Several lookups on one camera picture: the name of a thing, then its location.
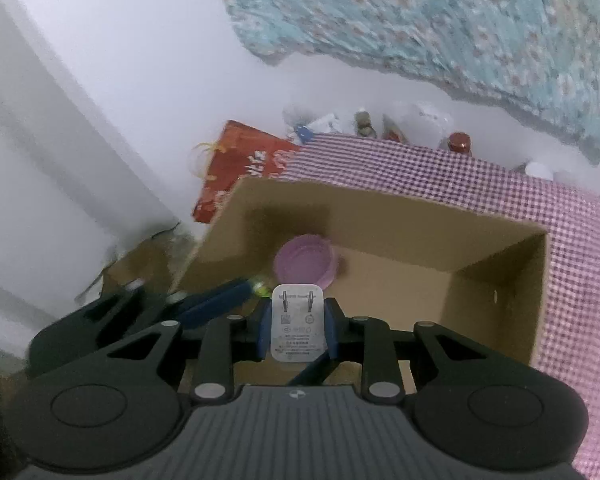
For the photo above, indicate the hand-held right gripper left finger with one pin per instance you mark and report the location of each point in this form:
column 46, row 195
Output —
column 264, row 332

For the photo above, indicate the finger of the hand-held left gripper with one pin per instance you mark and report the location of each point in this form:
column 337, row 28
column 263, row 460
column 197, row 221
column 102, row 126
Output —
column 215, row 302

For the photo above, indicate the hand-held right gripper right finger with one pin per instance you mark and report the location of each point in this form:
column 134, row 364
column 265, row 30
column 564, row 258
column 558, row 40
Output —
column 333, row 332

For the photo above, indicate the white charger plug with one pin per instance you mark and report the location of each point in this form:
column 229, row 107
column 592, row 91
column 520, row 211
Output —
column 297, row 330

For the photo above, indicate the green toy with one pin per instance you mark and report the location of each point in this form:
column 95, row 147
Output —
column 261, row 287

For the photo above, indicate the purple round lid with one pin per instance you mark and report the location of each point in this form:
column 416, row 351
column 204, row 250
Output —
column 305, row 260

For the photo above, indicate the brown cardboard box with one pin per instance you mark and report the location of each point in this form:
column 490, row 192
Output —
column 405, row 285

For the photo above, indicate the worn brown carton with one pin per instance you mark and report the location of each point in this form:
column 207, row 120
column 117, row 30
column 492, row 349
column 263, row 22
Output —
column 140, row 262

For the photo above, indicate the red gift bag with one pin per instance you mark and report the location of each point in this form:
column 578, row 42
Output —
column 240, row 165

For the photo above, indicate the blue cap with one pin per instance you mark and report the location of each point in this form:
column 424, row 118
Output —
column 304, row 134

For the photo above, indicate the white plastic bag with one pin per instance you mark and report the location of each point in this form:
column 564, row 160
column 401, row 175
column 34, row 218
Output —
column 317, row 119

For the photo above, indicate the red packet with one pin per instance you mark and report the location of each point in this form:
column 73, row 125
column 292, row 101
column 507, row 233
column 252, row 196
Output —
column 394, row 130

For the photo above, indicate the red lidded jar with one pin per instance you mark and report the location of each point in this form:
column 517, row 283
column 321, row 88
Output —
column 460, row 144

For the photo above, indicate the white round jar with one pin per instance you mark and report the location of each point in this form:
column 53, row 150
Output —
column 427, row 125

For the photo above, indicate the pink checked bedsheet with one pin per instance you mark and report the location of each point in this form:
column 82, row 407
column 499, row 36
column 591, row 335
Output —
column 580, row 260

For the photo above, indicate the white cup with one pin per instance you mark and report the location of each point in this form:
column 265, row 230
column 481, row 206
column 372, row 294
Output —
column 539, row 171

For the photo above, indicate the blue floral cloth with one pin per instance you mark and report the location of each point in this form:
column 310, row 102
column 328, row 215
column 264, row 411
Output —
column 430, row 25

